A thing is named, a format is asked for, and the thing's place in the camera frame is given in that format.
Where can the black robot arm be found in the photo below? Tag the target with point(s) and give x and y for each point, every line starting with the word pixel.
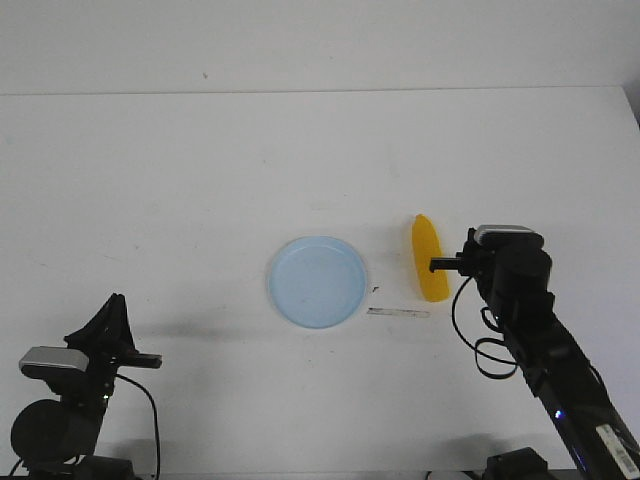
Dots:
pixel 56 438
pixel 569 387

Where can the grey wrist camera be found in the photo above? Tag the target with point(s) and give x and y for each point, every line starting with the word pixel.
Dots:
pixel 58 358
pixel 493 235

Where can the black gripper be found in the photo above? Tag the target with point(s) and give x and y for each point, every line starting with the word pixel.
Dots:
pixel 502 275
pixel 108 338

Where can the clear tape strip on table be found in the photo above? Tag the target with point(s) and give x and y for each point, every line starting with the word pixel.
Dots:
pixel 408 313

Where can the yellow corn cob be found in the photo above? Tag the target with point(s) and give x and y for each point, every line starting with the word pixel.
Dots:
pixel 434 285

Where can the light blue round plate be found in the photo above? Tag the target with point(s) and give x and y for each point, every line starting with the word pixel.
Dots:
pixel 317 282

